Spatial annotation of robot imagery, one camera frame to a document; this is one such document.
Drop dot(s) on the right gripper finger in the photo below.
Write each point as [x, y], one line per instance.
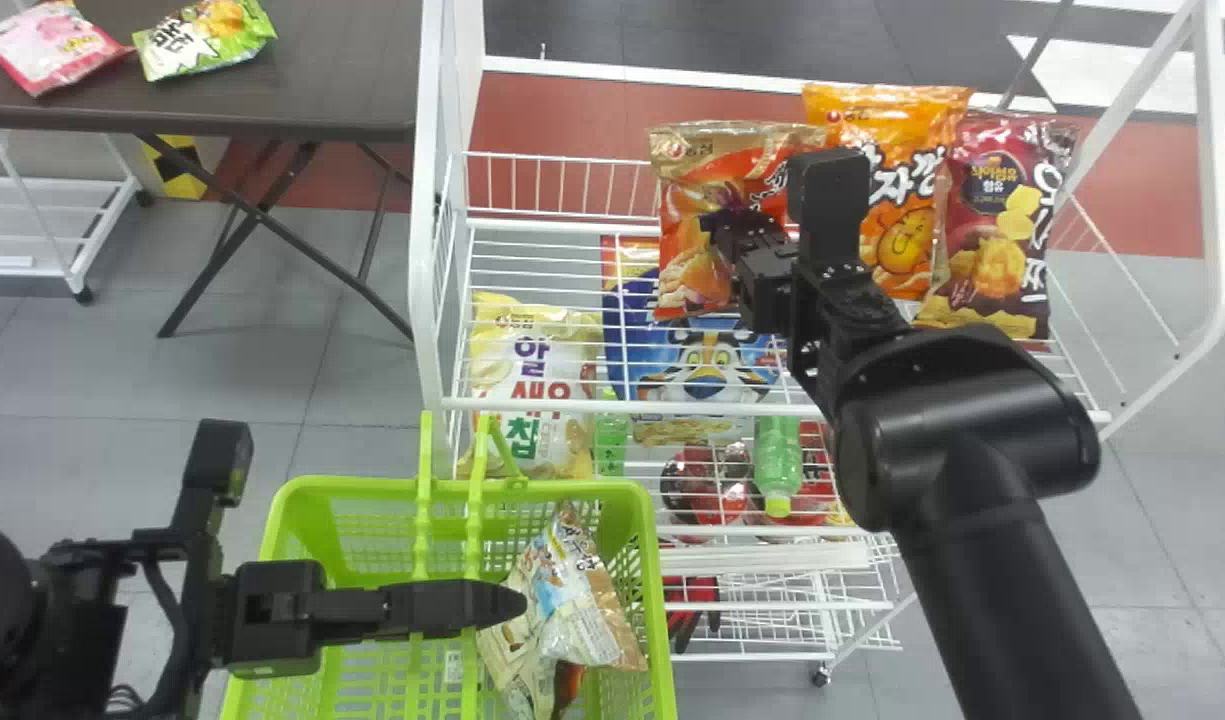
[727, 238]
[770, 230]

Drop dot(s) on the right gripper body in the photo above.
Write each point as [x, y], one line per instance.
[767, 290]

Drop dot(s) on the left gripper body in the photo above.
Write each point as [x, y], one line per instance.
[272, 620]

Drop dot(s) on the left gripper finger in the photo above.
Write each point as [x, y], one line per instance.
[442, 606]

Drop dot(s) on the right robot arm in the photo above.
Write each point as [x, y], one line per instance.
[972, 470]

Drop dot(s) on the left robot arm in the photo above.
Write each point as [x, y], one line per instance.
[32, 630]

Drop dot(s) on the gold orange snack packet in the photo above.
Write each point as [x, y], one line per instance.
[692, 230]

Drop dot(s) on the green basket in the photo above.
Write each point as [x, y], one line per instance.
[372, 540]

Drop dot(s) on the blue cereal bag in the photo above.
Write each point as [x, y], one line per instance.
[662, 350]

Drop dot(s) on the beige snack packet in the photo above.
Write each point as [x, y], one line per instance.
[572, 610]

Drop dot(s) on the green bottle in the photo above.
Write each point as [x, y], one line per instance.
[778, 460]

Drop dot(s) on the red noodle cup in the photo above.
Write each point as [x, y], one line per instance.
[707, 490]

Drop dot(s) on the maroon snack packet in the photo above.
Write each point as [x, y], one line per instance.
[1002, 230]

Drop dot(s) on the yellow snack packet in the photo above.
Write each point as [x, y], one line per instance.
[532, 370]

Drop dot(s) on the dark side table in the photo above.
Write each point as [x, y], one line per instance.
[302, 70]

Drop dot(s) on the white shelf trolley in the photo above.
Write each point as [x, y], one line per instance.
[32, 215]

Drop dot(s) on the green snack packet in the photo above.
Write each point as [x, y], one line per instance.
[200, 35]

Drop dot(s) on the pink snack packet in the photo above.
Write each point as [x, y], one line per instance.
[47, 42]

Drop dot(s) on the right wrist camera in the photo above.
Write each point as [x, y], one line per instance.
[828, 205]

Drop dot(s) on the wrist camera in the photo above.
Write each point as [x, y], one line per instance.
[828, 205]
[220, 460]

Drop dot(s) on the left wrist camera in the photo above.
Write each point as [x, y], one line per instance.
[220, 460]

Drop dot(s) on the yellow black striped post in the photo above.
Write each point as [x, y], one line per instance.
[177, 165]

